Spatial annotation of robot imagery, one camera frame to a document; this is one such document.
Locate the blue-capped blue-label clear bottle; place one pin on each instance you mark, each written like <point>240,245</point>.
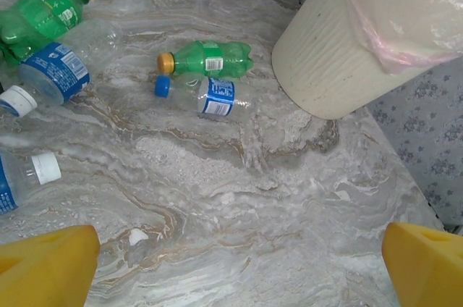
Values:
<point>217,95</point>

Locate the translucent pink bin liner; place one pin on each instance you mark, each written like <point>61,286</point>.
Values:
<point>416,13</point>

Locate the white-capped blue-label clear bottle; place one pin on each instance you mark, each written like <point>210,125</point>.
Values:
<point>58,71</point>
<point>14,184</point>

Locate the large green Sprite bottle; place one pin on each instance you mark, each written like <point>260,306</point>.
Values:
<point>43,10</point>

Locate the small green yellow-capped bottle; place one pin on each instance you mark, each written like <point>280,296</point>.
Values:
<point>217,61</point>

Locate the cream round waste bin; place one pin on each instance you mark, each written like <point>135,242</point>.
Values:
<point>325,50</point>

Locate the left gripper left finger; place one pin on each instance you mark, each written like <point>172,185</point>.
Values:
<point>43,271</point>

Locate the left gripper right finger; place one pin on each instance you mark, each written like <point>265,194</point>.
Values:
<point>430,271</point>

